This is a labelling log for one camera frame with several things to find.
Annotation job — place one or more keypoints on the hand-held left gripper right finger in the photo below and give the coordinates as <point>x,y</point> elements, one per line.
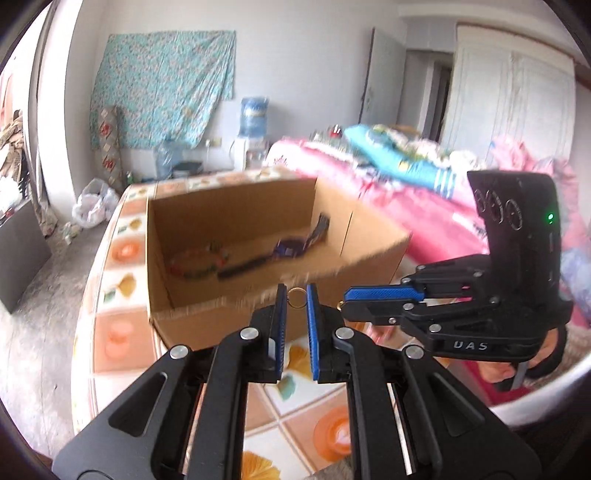
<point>313,332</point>

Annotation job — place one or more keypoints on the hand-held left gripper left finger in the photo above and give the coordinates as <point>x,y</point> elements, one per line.
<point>279,332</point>

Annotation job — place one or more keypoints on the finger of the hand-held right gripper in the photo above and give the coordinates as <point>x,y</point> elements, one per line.
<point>374,312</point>
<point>383,293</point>

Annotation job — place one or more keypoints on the brown cardboard box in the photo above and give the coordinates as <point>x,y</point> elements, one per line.
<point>231,221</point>

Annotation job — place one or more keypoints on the person's right hand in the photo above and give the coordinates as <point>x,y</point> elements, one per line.
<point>494,374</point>

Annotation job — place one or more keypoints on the blue striped pillow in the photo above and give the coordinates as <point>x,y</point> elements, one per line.
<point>392,161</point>

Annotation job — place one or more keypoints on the pale patterned quilt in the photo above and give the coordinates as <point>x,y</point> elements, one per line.
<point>443,152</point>

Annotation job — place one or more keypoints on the white wardrobe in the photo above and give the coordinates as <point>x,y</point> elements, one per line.
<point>508,92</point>

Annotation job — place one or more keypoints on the white water dispenser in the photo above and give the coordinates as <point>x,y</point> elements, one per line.
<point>247,154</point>

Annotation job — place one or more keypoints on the dark basin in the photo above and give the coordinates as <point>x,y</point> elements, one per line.
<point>187,169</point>

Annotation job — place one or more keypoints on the white door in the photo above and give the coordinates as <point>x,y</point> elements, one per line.
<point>383,78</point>

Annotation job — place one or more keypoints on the blue water bottle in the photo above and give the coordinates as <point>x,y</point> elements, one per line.
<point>255,117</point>

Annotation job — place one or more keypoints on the white plastic bag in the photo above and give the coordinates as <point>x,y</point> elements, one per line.
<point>97,203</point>

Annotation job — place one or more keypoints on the diamond-patterned folded mat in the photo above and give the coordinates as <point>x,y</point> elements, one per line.
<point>108,147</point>

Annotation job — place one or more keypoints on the black flat panel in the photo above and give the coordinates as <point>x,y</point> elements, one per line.
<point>23,258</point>

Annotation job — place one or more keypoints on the teal floral hanging cloth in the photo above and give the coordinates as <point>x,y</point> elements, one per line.
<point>161,87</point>

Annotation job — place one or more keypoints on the pile of folded fabrics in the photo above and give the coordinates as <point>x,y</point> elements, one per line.
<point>10,152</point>

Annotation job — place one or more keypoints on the white wall socket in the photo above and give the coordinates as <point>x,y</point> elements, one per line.
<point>213,142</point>

